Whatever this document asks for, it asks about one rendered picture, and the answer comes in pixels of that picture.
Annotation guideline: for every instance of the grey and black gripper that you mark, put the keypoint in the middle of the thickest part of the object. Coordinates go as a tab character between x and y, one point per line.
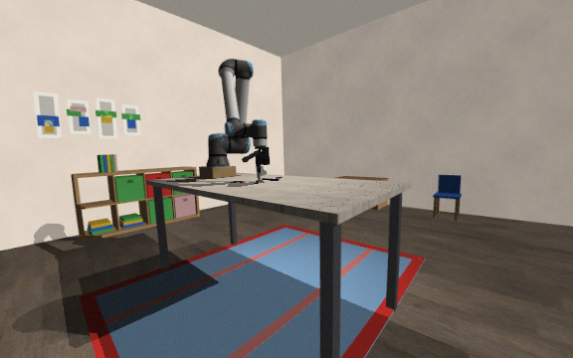
264	151

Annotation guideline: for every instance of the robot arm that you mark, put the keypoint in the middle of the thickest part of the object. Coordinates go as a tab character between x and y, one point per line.
237	138

